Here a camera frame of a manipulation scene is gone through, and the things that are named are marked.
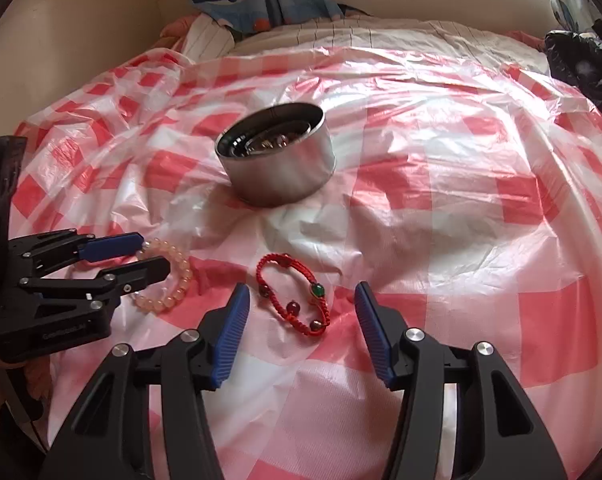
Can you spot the round silver metal tin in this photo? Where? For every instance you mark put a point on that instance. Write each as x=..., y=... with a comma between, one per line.
x=278, y=155

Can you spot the red white checkered plastic sheet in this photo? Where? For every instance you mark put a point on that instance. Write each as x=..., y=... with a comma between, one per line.
x=469, y=199

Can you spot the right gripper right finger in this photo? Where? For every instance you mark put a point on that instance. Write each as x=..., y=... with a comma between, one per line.
x=500, y=435

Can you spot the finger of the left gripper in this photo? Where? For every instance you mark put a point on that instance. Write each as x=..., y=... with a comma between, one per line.
x=96, y=249
x=126, y=279

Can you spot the striped white pillow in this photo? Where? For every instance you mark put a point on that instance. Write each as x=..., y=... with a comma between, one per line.
x=206, y=40

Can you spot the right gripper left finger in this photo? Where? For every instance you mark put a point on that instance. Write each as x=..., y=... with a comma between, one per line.
x=106, y=434

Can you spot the pink cloth by pillow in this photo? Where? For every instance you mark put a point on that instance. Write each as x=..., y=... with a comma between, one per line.
x=173, y=36

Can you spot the striped white bed sheet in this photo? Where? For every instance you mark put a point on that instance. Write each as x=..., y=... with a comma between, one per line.
x=442, y=38

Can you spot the black jacket pile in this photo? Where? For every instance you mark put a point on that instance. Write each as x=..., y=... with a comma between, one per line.
x=577, y=60

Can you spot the tree print curtain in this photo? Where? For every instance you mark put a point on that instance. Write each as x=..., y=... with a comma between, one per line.
x=576, y=15

